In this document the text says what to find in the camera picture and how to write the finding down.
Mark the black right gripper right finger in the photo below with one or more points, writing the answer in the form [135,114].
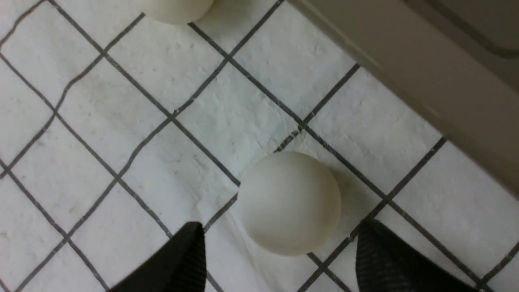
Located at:
[385,263]

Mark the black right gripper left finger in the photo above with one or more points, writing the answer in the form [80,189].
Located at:
[179,266]

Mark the plain white ball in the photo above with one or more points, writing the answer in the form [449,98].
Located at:
[289,203]

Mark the white black-grid tablecloth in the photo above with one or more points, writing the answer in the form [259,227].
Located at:
[117,129]

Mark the olive green plastic bin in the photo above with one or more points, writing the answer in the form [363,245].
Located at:
[453,61]

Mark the white ball black logo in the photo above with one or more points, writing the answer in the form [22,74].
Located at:
[174,11]

